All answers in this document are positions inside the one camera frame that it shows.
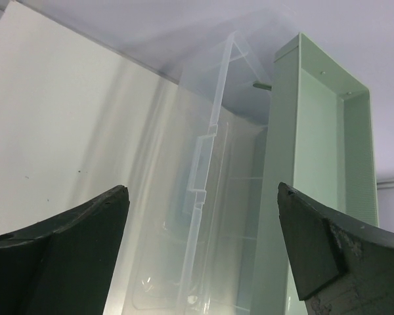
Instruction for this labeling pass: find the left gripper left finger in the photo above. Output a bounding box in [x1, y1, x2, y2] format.
[0, 185, 130, 314]

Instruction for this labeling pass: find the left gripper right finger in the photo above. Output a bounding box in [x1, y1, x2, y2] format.
[277, 182, 394, 314]

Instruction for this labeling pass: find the green clear-lid tool box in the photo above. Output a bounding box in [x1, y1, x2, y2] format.
[120, 32, 378, 314]

